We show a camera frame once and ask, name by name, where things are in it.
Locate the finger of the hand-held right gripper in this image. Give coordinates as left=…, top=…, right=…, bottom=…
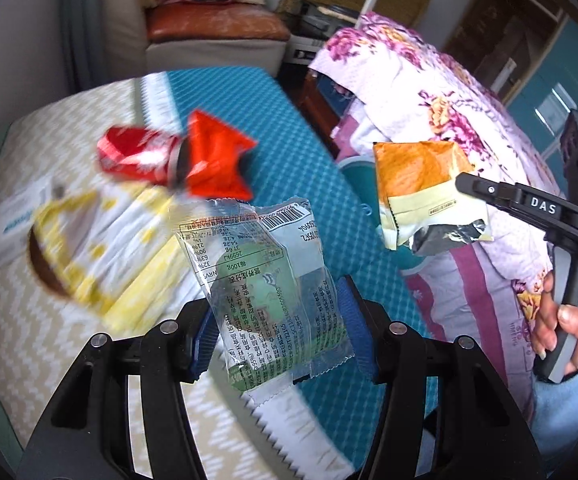
left=455, top=172, right=518, bottom=210

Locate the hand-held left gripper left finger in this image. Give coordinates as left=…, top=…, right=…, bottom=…
left=16, top=300, right=220, bottom=480

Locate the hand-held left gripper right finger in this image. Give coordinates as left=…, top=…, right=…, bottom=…
left=336, top=275, right=544, bottom=480

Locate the orange yellow snack packet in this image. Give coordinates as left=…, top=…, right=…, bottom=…
left=373, top=141, right=494, bottom=253

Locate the clear green snack packet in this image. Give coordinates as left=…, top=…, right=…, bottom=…
left=169, top=199, right=357, bottom=406

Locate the teal trash bin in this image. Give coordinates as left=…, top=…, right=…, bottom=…
left=336, top=156, right=422, bottom=273

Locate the yellow white paper wrapper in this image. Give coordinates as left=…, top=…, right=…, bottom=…
left=29, top=187, right=190, bottom=333

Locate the white box with blue print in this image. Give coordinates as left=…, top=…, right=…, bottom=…
left=0, top=182, right=52, bottom=268

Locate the person's right forearm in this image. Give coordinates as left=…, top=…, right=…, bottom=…
left=531, top=350, right=578, bottom=431

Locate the wooden wardrobe with teal doors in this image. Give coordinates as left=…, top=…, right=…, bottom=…
left=444, top=0, right=578, bottom=161

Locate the floral quilt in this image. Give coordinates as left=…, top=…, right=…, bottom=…
left=309, top=12, right=578, bottom=311

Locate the dark brown round object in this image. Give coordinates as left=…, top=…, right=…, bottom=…
left=28, top=227, right=72, bottom=297

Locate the red orange snack wrapper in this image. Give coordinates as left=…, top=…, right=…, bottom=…
left=184, top=109, right=260, bottom=200

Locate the brown wooden bedside cabinet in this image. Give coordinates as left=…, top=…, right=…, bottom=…
left=296, top=67, right=357, bottom=156

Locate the red soda can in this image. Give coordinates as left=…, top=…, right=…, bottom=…
left=96, top=126, right=190, bottom=186

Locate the black electronic device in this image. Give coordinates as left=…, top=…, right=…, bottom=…
left=289, top=2, right=360, bottom=63

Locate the orange seat cushion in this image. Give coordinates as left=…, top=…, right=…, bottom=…
left=146, top=2, right=292, bottom=43

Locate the cream sofa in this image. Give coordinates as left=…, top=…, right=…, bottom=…
left=100, top=0, right=292, bottom=78

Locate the grey panel with metal frame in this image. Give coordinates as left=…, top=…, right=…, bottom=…
left=0, top=0, right=94, bottom=161

